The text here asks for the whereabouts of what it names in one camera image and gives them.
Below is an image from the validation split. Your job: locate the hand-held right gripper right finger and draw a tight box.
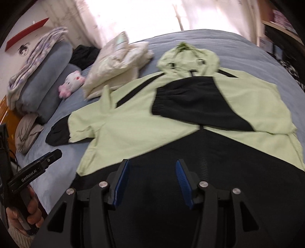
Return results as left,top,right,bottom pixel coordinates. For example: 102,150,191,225
175,159,274,248

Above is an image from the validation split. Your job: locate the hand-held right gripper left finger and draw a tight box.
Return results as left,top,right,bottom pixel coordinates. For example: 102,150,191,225
31,159,130,248

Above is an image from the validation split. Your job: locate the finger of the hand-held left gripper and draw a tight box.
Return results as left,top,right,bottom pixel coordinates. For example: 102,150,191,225
39,149,63,172

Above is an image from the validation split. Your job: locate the green and black hooded jacket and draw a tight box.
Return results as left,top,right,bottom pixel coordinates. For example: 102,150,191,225
45,42,305,248

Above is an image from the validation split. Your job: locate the person's left forearm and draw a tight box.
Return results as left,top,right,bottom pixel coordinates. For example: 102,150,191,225
7,225,35,248

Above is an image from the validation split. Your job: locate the person's left hand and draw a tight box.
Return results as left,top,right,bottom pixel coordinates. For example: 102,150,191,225
5,185,46,235

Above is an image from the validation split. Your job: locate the beige crumpled cloth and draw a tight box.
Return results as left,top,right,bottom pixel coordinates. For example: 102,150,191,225
15,113,44,154

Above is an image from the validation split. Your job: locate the grey-blue pillow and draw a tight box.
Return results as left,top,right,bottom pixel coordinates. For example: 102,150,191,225
37,63,82,125
17,42,73,112

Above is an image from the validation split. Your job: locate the orange wooden bedside furniture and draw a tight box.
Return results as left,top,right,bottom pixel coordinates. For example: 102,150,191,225
0,95,24,135

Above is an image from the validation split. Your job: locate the white and pink plush toy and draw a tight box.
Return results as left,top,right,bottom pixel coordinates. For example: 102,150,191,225
58,70,86,99

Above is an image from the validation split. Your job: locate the white purple patterned blanket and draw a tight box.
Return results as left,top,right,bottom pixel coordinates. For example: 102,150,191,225
7,27,69,110

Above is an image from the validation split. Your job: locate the dark cloth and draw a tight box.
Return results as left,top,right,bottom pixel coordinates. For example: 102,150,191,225
69,45,101,71

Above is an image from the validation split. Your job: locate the cream puffy jacket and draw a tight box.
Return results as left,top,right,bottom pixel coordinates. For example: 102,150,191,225
82,31,154,99

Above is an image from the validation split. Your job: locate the blue-grey bed blanket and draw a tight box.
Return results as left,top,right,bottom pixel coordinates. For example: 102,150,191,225
10,30,305,216

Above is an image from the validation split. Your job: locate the black and white patterned cloth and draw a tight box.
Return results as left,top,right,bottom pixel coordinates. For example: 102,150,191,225
276,57,305,92

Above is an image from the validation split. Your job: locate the white printed box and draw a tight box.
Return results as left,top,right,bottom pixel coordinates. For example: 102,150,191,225
258,36,272,51

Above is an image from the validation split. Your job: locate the white floral curtain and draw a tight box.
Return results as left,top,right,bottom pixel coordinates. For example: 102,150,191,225
46,0,262,48

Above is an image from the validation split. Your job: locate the wooden shelf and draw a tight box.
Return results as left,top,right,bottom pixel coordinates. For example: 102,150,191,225
261,7,305,37

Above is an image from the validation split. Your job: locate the black cable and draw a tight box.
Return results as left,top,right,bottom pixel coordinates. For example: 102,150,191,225
9,147,19,168

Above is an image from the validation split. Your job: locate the black cartoon wall sticker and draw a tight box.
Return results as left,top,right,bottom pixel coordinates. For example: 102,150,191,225
18,43,31,57

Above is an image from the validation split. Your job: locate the red wall decoration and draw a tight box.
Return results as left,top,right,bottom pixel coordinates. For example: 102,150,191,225
5,17,50,52

